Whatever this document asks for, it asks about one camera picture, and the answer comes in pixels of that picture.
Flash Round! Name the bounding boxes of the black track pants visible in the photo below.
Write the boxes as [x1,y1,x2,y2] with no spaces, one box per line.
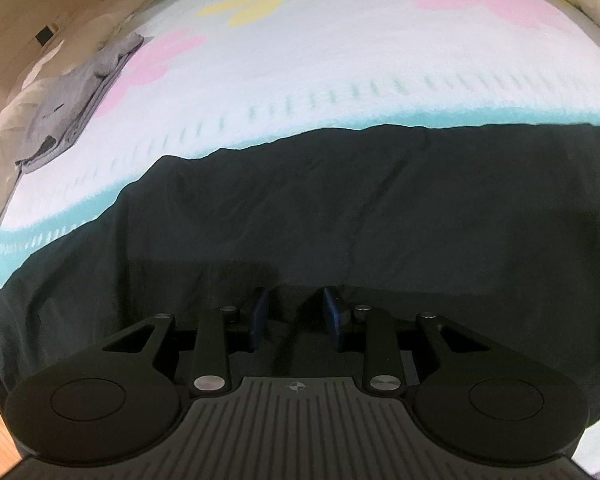
[0,125,600,419]

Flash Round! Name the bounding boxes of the floral bed sheet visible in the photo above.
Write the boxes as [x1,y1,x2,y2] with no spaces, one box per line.
[0,0,600,476]

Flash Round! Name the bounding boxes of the folded grey garment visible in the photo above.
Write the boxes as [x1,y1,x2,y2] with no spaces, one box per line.
[16,32,145,174]

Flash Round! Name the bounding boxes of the beige pillow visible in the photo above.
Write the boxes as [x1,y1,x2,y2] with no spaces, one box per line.
[21,0,155,89]
[0,78,56,215]

